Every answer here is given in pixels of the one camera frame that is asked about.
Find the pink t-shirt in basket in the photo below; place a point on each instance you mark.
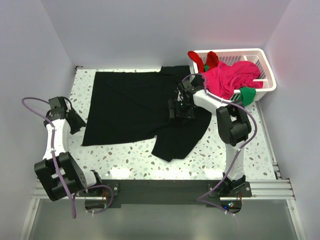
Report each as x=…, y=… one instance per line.
x=230, y=77

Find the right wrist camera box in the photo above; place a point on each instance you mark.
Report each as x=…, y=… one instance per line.
x=186, y=88

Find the white plastic laundry basket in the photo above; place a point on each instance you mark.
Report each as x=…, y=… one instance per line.
x=235, y=74

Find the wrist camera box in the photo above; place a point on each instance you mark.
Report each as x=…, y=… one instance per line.
x=186, y=88
x=59, y=106

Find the black t-shirt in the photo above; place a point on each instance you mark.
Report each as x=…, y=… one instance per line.
x=128, y=107

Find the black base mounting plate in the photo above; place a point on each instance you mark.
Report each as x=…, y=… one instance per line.
x=150, y=192

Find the green garment in basket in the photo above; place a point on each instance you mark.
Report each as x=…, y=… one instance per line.
x=247, y=95

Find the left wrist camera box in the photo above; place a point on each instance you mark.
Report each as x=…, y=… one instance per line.
x=59, y=106

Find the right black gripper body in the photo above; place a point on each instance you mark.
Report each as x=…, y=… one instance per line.
x=183, y=110

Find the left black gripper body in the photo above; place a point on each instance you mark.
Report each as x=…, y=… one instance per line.
x=78, y=122

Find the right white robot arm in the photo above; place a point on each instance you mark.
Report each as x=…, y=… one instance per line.
x=233, y=127

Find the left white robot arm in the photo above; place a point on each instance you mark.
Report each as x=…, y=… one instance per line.
x=58, y=169

